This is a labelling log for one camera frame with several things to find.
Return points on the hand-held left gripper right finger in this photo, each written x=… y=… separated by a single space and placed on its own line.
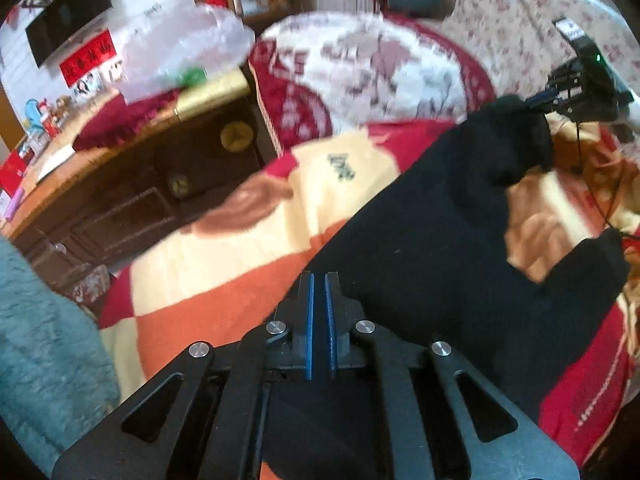
x=330 y=330

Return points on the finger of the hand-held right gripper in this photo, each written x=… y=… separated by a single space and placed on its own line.
x=560 y=91

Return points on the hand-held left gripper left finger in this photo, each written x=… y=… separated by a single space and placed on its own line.
x=309 y=330

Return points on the black pants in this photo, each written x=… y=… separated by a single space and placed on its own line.
x=425 y=235

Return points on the floral bed cover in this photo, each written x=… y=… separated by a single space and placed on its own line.
x=505 y=25

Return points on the red orange printed blanket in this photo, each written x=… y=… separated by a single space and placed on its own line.
x=225 y=270

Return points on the floral red white pillow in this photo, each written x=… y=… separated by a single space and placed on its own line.
x=370 y=65

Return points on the dark wooden cabinet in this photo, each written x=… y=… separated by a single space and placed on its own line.
x=125 y=210

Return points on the gold box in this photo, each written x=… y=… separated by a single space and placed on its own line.
x=215 y=92

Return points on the teal fluffy blanket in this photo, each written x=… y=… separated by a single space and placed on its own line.
x=40 y=350

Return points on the green packet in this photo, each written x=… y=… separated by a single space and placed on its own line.
x=192 y=76

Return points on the dark red cloth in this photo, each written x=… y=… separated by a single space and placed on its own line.
x=120 y=117

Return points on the white paper sheet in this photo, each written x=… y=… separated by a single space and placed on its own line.
x=55 y=162

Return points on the clear plastic bag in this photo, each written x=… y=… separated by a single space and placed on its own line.
x=165 y=50

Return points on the red box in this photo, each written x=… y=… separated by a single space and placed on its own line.
x=12 y=172

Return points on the group of small toys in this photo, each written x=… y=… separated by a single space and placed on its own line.
x=45 y=115

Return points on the red paper banner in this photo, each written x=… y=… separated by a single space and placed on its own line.
x=87 y=57

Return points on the black wall television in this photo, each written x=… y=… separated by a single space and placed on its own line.
x=67 y=15

